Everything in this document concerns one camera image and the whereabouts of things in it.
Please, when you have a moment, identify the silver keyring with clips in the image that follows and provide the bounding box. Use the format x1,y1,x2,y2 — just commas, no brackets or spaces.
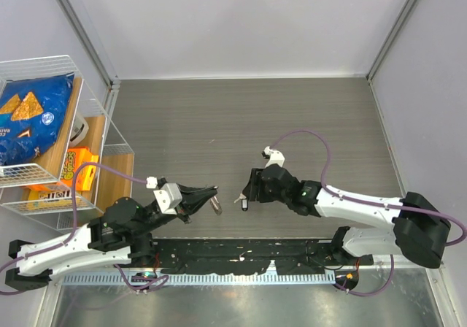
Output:
209,196,223,215

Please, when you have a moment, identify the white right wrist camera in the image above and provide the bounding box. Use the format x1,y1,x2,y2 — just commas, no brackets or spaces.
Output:
262,146,285,167

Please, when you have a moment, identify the white round device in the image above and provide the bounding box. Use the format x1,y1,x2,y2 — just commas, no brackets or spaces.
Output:
69,112,89,147

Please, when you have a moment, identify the black key tag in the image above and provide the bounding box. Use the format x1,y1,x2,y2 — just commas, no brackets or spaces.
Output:
240,199,249,212

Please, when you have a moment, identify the blue chips bag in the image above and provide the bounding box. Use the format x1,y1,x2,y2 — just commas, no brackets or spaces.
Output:
1,72,74,166

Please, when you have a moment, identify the white wire shelf rack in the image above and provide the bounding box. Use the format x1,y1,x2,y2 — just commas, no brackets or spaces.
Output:
1,55,134,232

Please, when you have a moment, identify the orange candy box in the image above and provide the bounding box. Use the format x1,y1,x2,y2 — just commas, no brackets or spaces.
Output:
55,147,99,191

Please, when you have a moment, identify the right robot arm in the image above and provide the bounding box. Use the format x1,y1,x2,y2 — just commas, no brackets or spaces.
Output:
237,164,451,269

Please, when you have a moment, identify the aluminium frame rail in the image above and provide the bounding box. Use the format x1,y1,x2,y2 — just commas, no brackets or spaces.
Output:
56,0,119,90

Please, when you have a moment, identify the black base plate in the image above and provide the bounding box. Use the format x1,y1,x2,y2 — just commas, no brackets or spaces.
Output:
134,239,374,276

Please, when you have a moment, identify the wooden shelf board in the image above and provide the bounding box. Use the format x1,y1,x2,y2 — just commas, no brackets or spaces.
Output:
79,115,134,213

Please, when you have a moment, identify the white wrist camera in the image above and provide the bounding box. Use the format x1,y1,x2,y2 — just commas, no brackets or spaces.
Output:
262,146,285,167
146,177,182,215

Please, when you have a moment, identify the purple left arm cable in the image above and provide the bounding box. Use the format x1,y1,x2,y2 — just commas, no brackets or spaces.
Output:
0,161,150,296

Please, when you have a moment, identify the white slotted cable duct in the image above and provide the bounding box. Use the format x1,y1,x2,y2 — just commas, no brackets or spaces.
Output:
62,271,336,286

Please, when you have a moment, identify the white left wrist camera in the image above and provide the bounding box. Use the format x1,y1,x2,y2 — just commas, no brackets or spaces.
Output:
146,177,182,215

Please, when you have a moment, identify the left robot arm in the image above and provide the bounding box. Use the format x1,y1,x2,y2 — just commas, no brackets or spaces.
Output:
4,183,217,293

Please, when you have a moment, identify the yellow snack box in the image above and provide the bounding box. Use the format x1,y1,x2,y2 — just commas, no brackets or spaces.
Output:
26,185,72,211

